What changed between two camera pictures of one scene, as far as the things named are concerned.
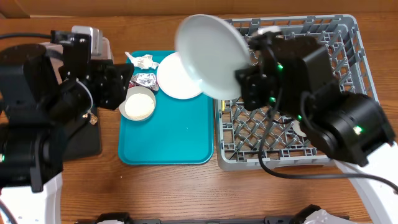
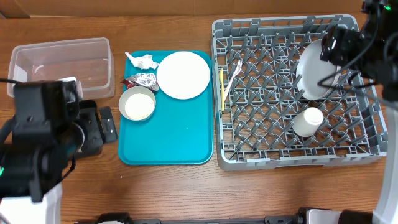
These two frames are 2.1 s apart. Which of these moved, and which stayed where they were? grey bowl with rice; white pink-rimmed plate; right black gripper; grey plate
Moved: right black gripper; grey plate
Stayed: white pink-rimmed plate; grey bowl with rice
